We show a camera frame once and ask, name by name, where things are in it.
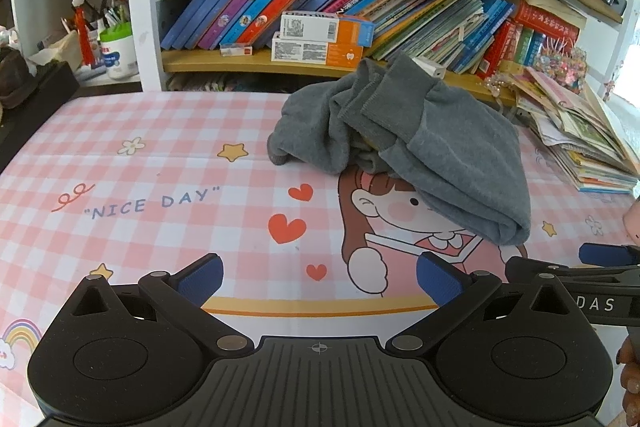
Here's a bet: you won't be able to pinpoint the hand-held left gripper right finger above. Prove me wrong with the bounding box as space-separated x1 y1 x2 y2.
387 251 590 359

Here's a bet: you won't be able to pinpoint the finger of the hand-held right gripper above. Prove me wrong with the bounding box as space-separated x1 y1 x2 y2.
505 257 640 291
579 243 640 268

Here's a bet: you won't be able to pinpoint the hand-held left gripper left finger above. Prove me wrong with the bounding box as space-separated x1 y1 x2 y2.
65 253 249 359

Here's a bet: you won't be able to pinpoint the grey sweatpants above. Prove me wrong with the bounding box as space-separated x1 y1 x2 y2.
266 53 532 247

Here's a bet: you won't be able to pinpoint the person's right hand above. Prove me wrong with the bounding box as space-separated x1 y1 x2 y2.
616 337 640 408

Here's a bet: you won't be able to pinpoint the pink checked printed table mat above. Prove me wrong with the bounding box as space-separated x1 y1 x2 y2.
0 89 640 427

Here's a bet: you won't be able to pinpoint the pile of booklets and papers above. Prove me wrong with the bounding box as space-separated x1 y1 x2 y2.
510 67 640 194

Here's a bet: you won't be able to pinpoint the stack of thin magazines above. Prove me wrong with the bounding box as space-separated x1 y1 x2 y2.
167 72 291 92

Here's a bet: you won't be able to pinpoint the white charger plug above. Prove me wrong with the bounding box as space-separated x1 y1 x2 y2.
410 54 447 80

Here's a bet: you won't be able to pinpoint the white tub with green lid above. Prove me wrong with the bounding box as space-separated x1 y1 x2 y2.
99 22 141 81

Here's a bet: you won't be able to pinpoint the orange and white carton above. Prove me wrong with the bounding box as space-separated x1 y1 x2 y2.
270 32 365 68
279 11 376 48

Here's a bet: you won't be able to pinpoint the red tassel ornament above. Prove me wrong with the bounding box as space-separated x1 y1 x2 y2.
71 0 96 68

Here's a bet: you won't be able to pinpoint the white plastic bag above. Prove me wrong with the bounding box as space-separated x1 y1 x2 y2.
27 32 83 70

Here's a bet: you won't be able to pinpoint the dark brown cloth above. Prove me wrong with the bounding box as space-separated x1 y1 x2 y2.
0 44 36 110

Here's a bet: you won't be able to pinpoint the white and wood bookshelf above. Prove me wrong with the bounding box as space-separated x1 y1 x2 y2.
0 0 640 108

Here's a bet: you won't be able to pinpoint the bunch of pens and brushes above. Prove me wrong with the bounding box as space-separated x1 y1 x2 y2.
60 0 132 32

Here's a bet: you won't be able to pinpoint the pearl bead string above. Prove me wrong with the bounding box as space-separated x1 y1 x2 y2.
482 74 521 98

